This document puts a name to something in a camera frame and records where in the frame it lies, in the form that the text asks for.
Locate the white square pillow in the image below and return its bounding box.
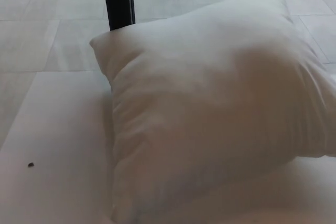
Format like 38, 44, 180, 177
89, 0, 336, 224

